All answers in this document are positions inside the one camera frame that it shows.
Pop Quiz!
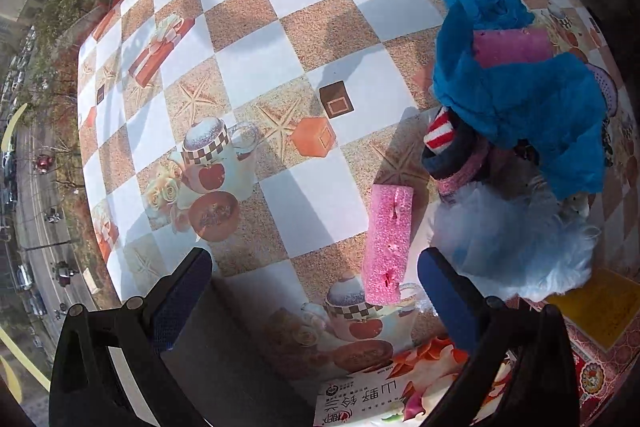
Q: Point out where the pink sponge block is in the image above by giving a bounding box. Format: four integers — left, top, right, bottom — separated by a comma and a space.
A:
473, 27, 554, 68
360, 184, 413, 306

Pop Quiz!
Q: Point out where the red patterned carton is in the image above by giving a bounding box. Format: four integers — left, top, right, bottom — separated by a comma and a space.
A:
521, 268, 639, 426

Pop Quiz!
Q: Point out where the floral printed box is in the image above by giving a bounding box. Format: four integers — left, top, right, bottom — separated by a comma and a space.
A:
312, 336, 516, 427

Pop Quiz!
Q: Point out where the light blue fluffy duster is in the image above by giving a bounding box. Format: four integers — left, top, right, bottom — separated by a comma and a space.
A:
432, 182, 600, 303

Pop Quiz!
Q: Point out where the striped navy pink sock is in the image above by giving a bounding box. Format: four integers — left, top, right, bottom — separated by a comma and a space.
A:
421, 106, 495, 202

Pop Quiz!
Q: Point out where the blue crumpled cloth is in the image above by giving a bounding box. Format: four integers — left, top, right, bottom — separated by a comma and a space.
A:
433, 0, 606, 199

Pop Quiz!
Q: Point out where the checkered patterned tablecloth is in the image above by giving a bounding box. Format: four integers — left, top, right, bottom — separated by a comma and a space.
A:
78, 0, 628, 399

